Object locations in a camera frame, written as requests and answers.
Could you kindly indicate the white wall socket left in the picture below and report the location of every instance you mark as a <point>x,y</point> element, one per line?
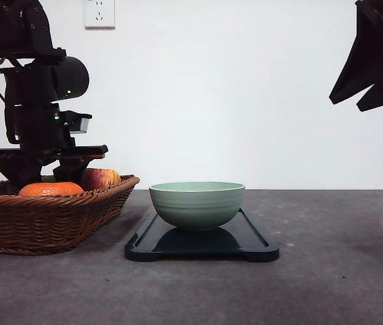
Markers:
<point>99,16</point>

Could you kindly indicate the dark rectangular tray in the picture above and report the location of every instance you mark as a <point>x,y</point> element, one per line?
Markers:
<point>242,239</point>

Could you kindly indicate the brown wicker basket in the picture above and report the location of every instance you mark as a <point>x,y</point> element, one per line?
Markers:
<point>54,224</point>

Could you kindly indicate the orange tangerine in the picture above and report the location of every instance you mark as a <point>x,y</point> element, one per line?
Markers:
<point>50,189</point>

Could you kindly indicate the red yellow apple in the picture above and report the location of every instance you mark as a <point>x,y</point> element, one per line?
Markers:
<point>96,178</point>

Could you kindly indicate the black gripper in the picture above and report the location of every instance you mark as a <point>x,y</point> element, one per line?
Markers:
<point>363,67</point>
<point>42,132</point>

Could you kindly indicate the green fruit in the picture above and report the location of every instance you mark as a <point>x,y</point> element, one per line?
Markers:
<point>48,178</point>

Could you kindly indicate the green ceramic bowl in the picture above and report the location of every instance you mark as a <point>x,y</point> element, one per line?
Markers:
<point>196,205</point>

